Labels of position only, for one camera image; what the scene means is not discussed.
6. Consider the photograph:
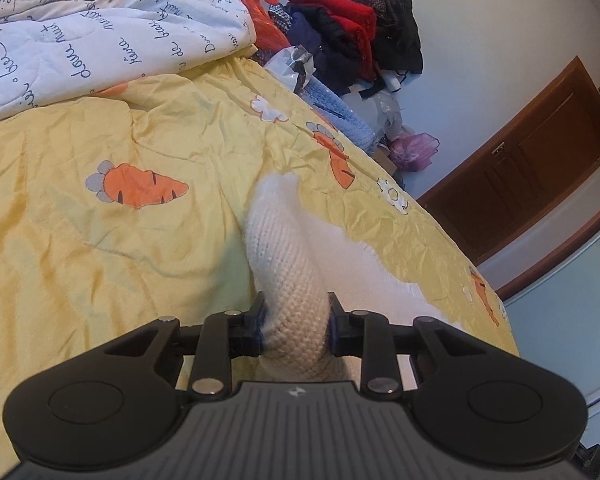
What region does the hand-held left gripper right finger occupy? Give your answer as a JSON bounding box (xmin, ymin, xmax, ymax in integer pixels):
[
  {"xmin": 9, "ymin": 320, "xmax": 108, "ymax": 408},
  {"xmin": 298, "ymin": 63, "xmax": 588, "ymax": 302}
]
[{"xmin": 327, "ymin": 292, "xmax": 487, "ymax": 402}]

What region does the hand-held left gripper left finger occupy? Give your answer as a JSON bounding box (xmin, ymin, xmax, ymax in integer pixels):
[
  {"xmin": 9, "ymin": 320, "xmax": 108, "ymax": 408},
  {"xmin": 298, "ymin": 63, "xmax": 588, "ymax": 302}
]
[{"xmin": 102, "ymin": 292, "xmax": 268, "ymax": 402}]

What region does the white knit sweater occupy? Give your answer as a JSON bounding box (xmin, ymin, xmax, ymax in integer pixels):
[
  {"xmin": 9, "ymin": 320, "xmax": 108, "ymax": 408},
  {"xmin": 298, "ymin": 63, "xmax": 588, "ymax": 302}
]
[{"xmin": 242, "ymin": 172, "xmax": 462, "ymax": 386}]

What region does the pile of clothes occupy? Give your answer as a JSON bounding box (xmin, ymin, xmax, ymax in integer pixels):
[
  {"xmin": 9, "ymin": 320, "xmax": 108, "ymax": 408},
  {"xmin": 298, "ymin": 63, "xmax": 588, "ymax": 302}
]
[{"xmin": 267, "ymin": 0, "xmax": 426, "ymax": 97}]

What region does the yellow carrot print bedsheet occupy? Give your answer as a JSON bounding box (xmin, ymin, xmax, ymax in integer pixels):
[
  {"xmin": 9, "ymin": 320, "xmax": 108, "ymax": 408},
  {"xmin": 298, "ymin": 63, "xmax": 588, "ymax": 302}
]
[{"xmin": 0, "ymin": 54, "xmax": 522, "ymax": 461}]

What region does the pink plastic bag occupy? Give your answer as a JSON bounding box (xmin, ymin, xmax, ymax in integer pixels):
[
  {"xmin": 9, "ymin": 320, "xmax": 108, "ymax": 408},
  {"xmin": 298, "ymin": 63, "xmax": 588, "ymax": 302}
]
[{"xmin": 389, "ymin": 132, "xmax": 441, "ymax": 174}]

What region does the blue knit blanket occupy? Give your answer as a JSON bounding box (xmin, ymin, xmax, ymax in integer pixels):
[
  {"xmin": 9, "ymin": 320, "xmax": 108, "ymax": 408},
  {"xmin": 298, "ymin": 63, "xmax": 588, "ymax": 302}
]
[{"xmin": 299, "ymin": 80, "xmax": 382, "ymax": 154}]

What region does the clear plastic bag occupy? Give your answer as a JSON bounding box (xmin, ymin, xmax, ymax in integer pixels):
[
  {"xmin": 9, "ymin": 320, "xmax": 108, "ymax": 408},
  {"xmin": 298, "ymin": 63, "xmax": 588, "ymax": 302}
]
[{"xmin": 350, "ymin": 87, "xmax": 407, "ymax": 142}]

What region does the brown wooden door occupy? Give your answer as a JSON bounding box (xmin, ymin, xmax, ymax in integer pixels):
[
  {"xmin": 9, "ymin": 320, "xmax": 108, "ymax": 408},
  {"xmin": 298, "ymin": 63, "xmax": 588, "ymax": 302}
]
[{"xmin": 416, "ymin": 55, "xmax": 600, "ymax": 267}]

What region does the white grey plastic bag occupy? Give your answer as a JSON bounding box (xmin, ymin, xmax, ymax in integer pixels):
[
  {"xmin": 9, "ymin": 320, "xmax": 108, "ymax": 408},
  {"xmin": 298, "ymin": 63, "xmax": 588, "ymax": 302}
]
[{"xmin": 264, "ymin": 45, "xmax": 319, "ymax": 92}]

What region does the white script print quilt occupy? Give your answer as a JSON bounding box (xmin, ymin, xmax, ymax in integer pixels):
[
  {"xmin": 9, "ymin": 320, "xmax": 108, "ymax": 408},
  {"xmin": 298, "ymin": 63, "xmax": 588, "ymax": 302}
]
[{"xmin": 0, "ymin": 0, "xmax": 259, "ymax": 127}]

